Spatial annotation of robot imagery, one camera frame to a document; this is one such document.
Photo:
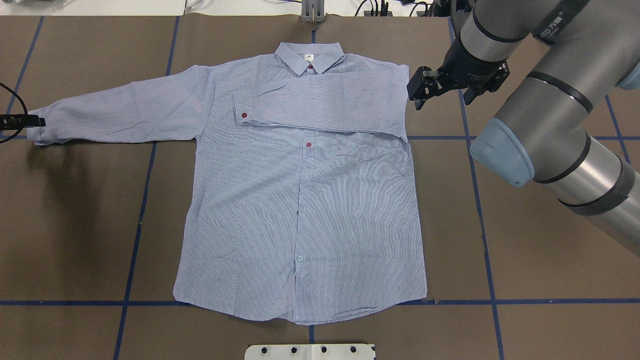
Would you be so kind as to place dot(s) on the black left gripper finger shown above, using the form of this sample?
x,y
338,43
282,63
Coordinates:
x,y
20,121

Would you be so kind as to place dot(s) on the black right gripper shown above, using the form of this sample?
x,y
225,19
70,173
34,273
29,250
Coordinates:
x,y
467,65

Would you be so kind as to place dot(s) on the light blue striped shirt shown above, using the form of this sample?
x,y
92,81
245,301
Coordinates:
x,y
304,202

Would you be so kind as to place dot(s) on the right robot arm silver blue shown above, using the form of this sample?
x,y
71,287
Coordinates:
x,y
593,47

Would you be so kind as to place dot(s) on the grey aluminium frame post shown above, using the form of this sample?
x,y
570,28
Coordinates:
x,y
313,11

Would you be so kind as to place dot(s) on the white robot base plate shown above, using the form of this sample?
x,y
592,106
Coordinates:
x,y
331,351

